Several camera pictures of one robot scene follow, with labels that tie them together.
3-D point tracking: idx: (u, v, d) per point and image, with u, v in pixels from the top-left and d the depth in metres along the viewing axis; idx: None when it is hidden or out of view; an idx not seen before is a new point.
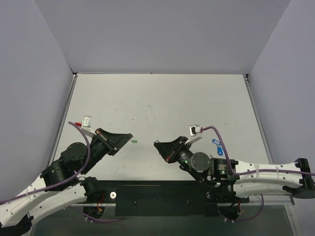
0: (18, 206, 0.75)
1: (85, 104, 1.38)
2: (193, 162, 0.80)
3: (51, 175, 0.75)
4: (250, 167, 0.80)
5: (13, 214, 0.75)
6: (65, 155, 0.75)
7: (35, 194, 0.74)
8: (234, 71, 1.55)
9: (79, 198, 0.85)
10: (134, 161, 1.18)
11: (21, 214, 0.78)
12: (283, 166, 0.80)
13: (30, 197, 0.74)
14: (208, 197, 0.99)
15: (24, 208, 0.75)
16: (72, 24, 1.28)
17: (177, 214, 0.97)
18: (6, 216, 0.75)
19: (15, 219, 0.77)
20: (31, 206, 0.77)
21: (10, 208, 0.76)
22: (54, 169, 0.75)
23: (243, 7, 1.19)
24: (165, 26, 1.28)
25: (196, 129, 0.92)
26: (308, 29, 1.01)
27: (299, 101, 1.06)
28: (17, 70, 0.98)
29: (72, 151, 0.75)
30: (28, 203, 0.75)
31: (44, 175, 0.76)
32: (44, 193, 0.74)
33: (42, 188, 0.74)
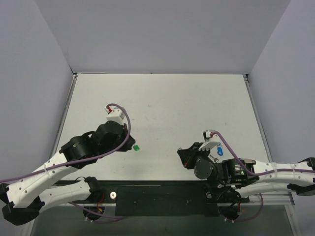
0: (34, 184, 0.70)
1: (85, 103, 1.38)
2: (196, 171, 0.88)
3: (71, 150, 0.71)
4: (268, 166, 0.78)
5: (27, 192, 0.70)
6: (100, 129, 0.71)
7: (54, 170, 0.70)
8: (234, 71, 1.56)
9: (84, 193, 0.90)
10: (134, 160, 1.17)
11: (35, 193, 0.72)
12: (297, 165, 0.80)
13: (48, 174, 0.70)
14: (208, 197, 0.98)
15: (40, 186, 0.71)
16: (72, 24, 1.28)
17: (178, 213, 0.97)
18: (19, 195, 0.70)
19: (27, 200, 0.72)
20: (46, 186, 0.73)
21: (23, 187, 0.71)
22: (78, 144, 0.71)
23: (243, 7, 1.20)
24: (166, 26, 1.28)
25: (206, 135, 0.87)
26: (308, 30, 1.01)
27: (300, 100, 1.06)
28: (16, 69, 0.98)
29: (108, 127, 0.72)
30: (46, 180, 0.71)
31: (65, 149, 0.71)
32: (64, 169, 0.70)
33: (62, 163, 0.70)
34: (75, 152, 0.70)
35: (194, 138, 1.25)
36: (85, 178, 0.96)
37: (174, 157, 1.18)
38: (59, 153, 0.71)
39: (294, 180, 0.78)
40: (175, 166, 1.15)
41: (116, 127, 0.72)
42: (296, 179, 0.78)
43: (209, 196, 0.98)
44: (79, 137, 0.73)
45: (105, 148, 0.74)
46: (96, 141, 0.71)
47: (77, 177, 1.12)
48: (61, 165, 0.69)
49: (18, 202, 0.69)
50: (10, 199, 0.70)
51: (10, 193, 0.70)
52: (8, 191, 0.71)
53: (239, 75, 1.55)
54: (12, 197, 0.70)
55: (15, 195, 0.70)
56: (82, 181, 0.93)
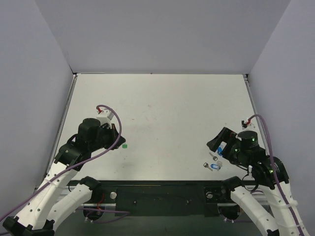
0: (45, 199, 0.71)
1: (85, 103, 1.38)
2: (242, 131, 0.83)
3: (65, 155, 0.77)
4: (289, 197, 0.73)
5: (40, 210, 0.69)
6: (80, 128, 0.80)
7: (58, 179, 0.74)
8: (234, 71, 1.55)
9: (86, 193, 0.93)
10: (134, 161, 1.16)
11: (47, 212, 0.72)
12: (305, 229, 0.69)
13: (54, 185, 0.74)
14: (208, 197, 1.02)
15: (50, 199, 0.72)
16: (72, 24, 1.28)
17: (174, 213, 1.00)
18: (33, 216, 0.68)
19: (42, 220, 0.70)
20: (54, 199, 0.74)
21: (33, 208, 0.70)
22: (69, 148, 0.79)
23: (243, 7, 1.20)
24: (165, 25, 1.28)
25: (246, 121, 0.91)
26: (308, 29, 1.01)
27: (300, 100, 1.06)
28: (16, 68, 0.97)
29: (88, 123, 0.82)
30: (53, 191, 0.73)
31: (59, 159, 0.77)
32: (68, 173, 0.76)
33: (63, 170, 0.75)
34: (70, 156, 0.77)
35: (194, 138, 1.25)
36: (80, 180, 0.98)
37: (175, 157, 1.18)
38: (55, 163, 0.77)
39: (287, 228, 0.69)
40: (176, 166, 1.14)
41: (94, 122, 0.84)
42: (288, 229, 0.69)
43: (209, 196, 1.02)
44: (66, 144, 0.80)
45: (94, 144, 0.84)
46: (83, 139, 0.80)
47: (77, 178, 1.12)
48: (64, 171, 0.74)
49: (36, 222, 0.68)
50: (25, 224, 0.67)
51: (21, 221, 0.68)
52: (19, 220, 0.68)
53: (239, 75, 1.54)
54: (25, 222, 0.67)
55: (29, 219, 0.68)
56: (78, 185, 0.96)
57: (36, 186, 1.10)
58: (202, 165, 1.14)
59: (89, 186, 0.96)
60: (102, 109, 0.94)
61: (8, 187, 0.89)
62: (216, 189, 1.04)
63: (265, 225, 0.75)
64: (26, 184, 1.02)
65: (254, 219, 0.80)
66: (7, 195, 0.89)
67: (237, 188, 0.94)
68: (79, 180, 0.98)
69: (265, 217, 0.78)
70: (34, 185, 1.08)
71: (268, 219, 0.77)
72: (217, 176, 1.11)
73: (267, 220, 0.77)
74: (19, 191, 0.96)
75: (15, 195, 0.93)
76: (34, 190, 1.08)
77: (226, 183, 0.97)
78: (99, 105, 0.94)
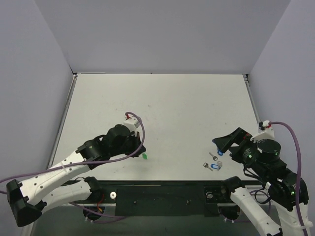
0: (51, 180, 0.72)
1: (85, 104, 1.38)
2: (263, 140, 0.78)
3: (87, 150, 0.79)
4: (305, 219, 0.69)
5: (43, 188, 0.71)
6: (110, 132, 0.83)
7: (71, 168, 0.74)
8: (234, 71, 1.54)
9: (85, 192, 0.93)
10: (134, 161, 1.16)
11: (47, 191, 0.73)
12: None
13: (65, 171, 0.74)
14: (208, 197, 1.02)
15: (55, 182, 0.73)
16: (72, 24, 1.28)
17: (174, 213, 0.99)
18: (34, 190, 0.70)
19: (39, 196, 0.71)
20: (58, 184, 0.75)
21: (38, 182, 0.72)
22: (93, 145, 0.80)
23: (242, 7, 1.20)
24: (165, 25, 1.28)
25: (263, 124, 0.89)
26: (308, 29, 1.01)
27: (300, 100, 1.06)
28: (16, 69, 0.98)
29: (119, 130, 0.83)
30: (62, 176, 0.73)
31: (79, 150, 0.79)
32: (82, 166, 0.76)
33: (79, 161, 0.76)
34: (89, 153, 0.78)
35: (194, 138, 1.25)
36: (85, 178, 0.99)
37: (175, 157, 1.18)
38: (76, 152, 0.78)
39: None
40: (176, 166, 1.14)
41: (125, 131, 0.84)
42: None
43: (209, 196, 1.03)
44: (91, 140, 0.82)
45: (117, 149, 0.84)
46: (109, 143, 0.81)
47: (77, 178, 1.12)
48: (79, 163, 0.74)
49: (33, 197, 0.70)
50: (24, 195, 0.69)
51: (23, 189, 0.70)
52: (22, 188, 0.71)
53: (239, 75, 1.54)
54: (25, 192, 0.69)
55: (29, 191, 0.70)
56: (82, 181, 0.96)
57: None
58: (202, 165, 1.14)
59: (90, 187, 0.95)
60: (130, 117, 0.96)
61: None
62: (217, 189, 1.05)
63: (265, 229, 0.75)
64: None
65: (253, 221, 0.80)
66: (7, 195, 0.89)
67: (240, 189, 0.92)
68: (84, 178, 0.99)
69: (265, 221, 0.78)
70: None
71: (268, 222, 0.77)
72: (217, 176, 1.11)
73: (267, 223, 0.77)
74: None
75: None
76: None
77: (226, 183, 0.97)
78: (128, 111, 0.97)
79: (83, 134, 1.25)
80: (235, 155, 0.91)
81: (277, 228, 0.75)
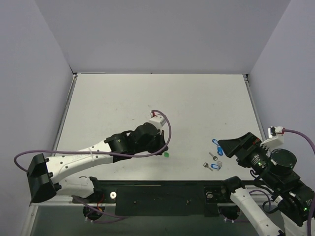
0: (77, 162, 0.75)
1: (85, 104, 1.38)
2: (278, 151, 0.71)
3: (115, 143, 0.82)
4: None
5: (67, 168, 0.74)
6: (139, 129, 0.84)
7: (98, 155, 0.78)
8: (234, 71, 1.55)
9: (88, 190, 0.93)
10: (134, 161, 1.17)
11: (69, 173, 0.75)
12: None
13: (92, 157, 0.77)
14: (208, 197, 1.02)
15: (80, 165, 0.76)
16: (72, 24, 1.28)
17: (174, 213, 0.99)
18: (59, 168, 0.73)
19: (61, 176, 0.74)
20: (82, 168, 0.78)
21: (64, 162, 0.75)
22: (121, 139, 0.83)
23: (242, 7, 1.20)
24: (165, 25, 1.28)
25: (276, 130, 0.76)
26: (308, 29, 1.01)
27: (300, 100, 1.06)
28: (17, 69, 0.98)
29: (148, 128, 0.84)
30: (88, 161, 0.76)
31: (109, 141, 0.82)
32: (108, 156, 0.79)
33: (107, 151, 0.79)
34: (116, 146, 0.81)
35: (194, 138, 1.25)
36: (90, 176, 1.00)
37: (175, 157, 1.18)
38: (105, 142, 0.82)
39: None
40: (176, 166, 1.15)
41: (152, 129, 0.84)
42: None
43: (209, 196, 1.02)
44: (120, 134, 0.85)
45: (142, 146, 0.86)
46: (136, 139, 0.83)
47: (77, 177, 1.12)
48: (106, 153, 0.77)
49: (56, 175, 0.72)
50: (48, 171, 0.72)
51: (48, 165, 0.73)
52: (47, 163, 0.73)
53: (239, 75, 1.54)
54: (51, 168, 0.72)
55: (54, 168, 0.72)
56: (87, 178, 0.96)
57: None
58: (202, 165, 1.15)
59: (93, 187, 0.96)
60: (156, 114, 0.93)
61: (9, 187, 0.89)
62: (217, 189, 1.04)
63: (265, 230, 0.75)
64: (26, 184, 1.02)
65: (253, 221, 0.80)
66: (7, 195, 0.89)
67: (240, 189, 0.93)
68: (88, 177, 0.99)
69: (265, 222, 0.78)
70: None
71: (268, 223, 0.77)
72: (217, 176, 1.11)
73: (267, 225, 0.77)
74: (19, 191, 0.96)
75: (15, 195, 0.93)
76: None
77: (226, 183, 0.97)
78: (154, 110, 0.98)
79: (83, 134, 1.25)
80: (241, 162, 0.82)
81: (277, 230, 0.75)
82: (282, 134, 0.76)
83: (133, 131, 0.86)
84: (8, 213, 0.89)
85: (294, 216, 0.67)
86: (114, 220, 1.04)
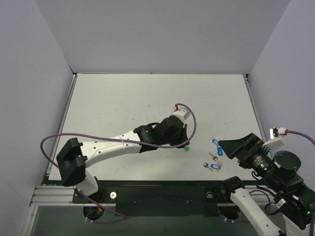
0: (109, 148, 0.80)
1: (85, 104, 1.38)
2: (281, 153, 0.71)
3: (143, 133, 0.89)
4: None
5: (100, 153, 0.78)
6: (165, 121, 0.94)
7: (128, 143, 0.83)
8: (234, 71, 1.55)
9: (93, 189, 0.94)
10: (134, 160, 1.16)
11: (101, 158, 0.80)
12: None
13: (123, 144, 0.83)
14: (208, 198, 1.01)
15: (112, 151, 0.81)
16: (72, 24, 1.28)
17: (173, 213, 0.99)
18: (93, 153, 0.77)
19: (94, 160, 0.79)
20: (111, 154, 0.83)
21: (97, 147, 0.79)
22: (148, 131, 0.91)
23: (243, 7, 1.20)
24: (165, 26, 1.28)
25: (278, 131, 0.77)
26: (309, 29, 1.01)
27: (300, 100, 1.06)
28: (16, 69, 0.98)
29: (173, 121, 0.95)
30: (119, 148, 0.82)
31: (137, 131, 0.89)
32: (137, 145, 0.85)
33: (136, 140, 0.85)
34: (144, 135, 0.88)
35: (194, 138, 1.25)
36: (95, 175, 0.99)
37: (175, 157, 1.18)
38: (133, 132, 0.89)
39: None
40: (176, 166, 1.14)
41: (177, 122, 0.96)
42: None
43: (209, 196, 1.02)
44: (147, 126, 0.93)
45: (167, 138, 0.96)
46: (161, 131, 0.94)
47: None
48: (136, 142, 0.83)
49: (90, 159, 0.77)
50: (83, 154, 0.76)
51: (83, 148, 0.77)
52: (81, 147, 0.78)
53: (239, 75, 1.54)
54: (85, 152, 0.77)
55: (89, 152, 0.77)
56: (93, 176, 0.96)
57: (36, 186, 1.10)
58: (202, 165, 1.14)
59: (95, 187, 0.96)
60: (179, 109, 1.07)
61: (9, 187, 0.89)
62: (217, 189, 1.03)
63: (265, 230, 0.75)
64: (26, 184, 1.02)
65: (253, 221, 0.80)
66: (7, 195, 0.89)
67: (240, 189, 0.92)
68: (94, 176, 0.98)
69: (265, 222, 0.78)
70: (34, 185, 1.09)
71: (268, 223, 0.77)
72: (217, 176, 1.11)
73: (267, 225, 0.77)
74: (19, 191, 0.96)
75: (15, 194, 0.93)
76: (34, 190, 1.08)
77: (226, 183, 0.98)
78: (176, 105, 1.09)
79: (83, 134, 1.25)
80: (243, 162, 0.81)
81: (277, 230, 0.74)
82: (285, 135, 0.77)
83: (159, 124, 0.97)
84: (8, 214, 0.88)
85: (297, 218, 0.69)
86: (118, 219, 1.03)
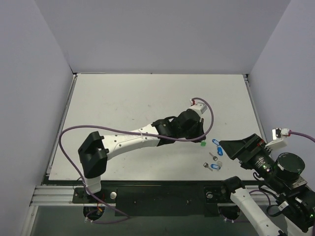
0: (129, 141, 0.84)
1: (85, 104, 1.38)
2: (285, 155, 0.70)
3: (162, 127, 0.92)
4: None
5: (120, 146, 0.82)
6: (182, 115, 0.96)
7: (146, 137, 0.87)
8: (234, 71, 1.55)
9: (95, 188, 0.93)
10: (134, 160, 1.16)
11: (121, 151, 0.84)
12: None
13: (142, 138, 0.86)
14: (208, 197, 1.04)
15: (132, 144, 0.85)
16: (72, 24, 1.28)
17: (171, 213, 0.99)
18: (114, 146, 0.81)
19: (115, 153, 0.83)
20: (131, 147, 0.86)
21: (117, 140, 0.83)
22: (166, 124, 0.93)
23: (243, 7, 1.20)
24: (165, 26, 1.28)
25: (281, 132, 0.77)
26: (309, 29, 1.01)
27: (300, 100, 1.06)
28: (16, 69, 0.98)
29: (191, 114, 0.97)
30: (139, 141, 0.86)
31: (155, 125, 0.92)
32: (155, 138, 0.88)
33: (154, 133, 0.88)
34: (163, 129, 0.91)
35: None
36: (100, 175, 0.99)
37: (175, 157, 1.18)
38: (152, 126, 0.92)
39: None
40: (176, 166, 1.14)
41: (195, 116, 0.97)
42: None
43: (209, 196, 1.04)
44: (164, 120, 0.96)
45: (185, 132, 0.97)
46: (179, 124, 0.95)
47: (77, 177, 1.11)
48: (155, 135, 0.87)
49: (111, 152, 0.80)
50: (105, 146, 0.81)
51: (105, 141, 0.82)
52: (103, 140, 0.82)
53: (239, 75, 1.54)
54: (107, 145, 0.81)
55: (110, 145, 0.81)
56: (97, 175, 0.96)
57: (36, 186, 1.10)
58: (202, 165, 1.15)
59: (96, 189, 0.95)
60: (195, 103, 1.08)
61: (9, 187, 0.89)
62: (216, 189, 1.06)
63: (265, 231, 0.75)
64: (26, 184, 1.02)
65: (253, 222, 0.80)
66: (7, 195, 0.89)
67: (240, 189, 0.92)
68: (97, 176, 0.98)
69: (266, 222, 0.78)
70: (34, 185, 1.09)
71: (268, 224, 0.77)
72: (217, 176, 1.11)
73: (267, 225, 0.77)
74: (19, 191, 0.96)
75: (15, 194, 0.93)
76: (34, 189, 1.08)
77: (226, 183, 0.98)
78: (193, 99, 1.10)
79: (83, 134, 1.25)
80: (244, 163, 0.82)
81: (277, 230, 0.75)
82: (289, 136, 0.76)
83: (177, 117, 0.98)
84: (8, 214, 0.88)
85: (299, 220, 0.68)
86: (121, 219, 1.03)
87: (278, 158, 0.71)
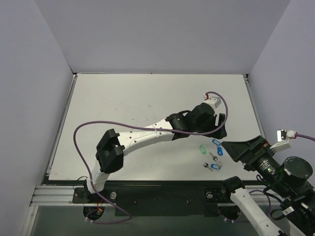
0: (143, 137, 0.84)
1: (85, 104, 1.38)
2: (292, 160, 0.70)
3: (176, 121, 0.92)
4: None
5: (136, 142, 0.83)
6: (197, 108, 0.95)
7: (161, 132, 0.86)
8: (234, 71, 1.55)
9: (98, 188, 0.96)
10: (135, 160, 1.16)
11: (137, 146, 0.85)
12: None
13: (156, 133, 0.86)
14: (207, 197, 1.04)
15: (146, 140, 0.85)
16: (72, 24, 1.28)
17: (171, 213, 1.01)
18: (130, 142, 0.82)
19: (131, 149, 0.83)
20: (146, 143, 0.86)
21: (132, 137, 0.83)
22: (180, 119, 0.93)
23: (242, 7, 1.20)
24: (165, 25, 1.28)
25: (287, 133, 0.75)
26: (309, 29, 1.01)
27: (300, 99, 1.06)
28: (16, 69, 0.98)
29: (205, 107, 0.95)
30: (153, 136, 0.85)
31: (169, 119, 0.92)
32: (170, 133, 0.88)
33: (169, 128, 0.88)
34: (176, 123, 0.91)
35: (194, 137, 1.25)
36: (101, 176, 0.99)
37: (175, 157, 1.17)
38: (166, 121, 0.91)
39: None
40: (176, 167, 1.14)
41: (210, 109, 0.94)
42: None
43: (209, 196, 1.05)
44: (178, 114, 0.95)
45: (199, 125, 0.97)
46: (194, 118, 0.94)
47: (77, 177, 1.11)
48: (169, 130, 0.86)
49: (127, 148, 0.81)
50: (120, 143, 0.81)
51: (120, 138, 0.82)
52: (118, 137, 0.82)
53: (239, 75, 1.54)
54: (122, 142, 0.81)
55: (126, 141, 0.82)
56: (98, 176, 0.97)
57: (36, 186, 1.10)
58: (202, 165, 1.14)
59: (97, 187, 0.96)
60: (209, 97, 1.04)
61: (8, 187, 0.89)
62: (216, 189, 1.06)
63: (265, 231, 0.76)
64: (26, 184, 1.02)
65: (253, 222, 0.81)
66: (7, 195, 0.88)
67: (240, 189, 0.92)
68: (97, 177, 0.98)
69: (265, 222, 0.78)
70: (34, 185, 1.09)
71: (268, 224, 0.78)
72: (217, 176, 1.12)
73: (267, 225, 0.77)
74: (19, 191, 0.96)
75: (15, 194, 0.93)
76: (34, 189, 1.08)
77: (226, 183, 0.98)
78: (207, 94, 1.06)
79: (83, 134, 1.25)
80: (249, 166, 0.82)
81: (277, 230, 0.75)
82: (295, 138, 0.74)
83: (191, 112, 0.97)
84: (8, 214, 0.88)
85: (304, 224, 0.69)
86: (123, 219, 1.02)
87: (285, 162, 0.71)
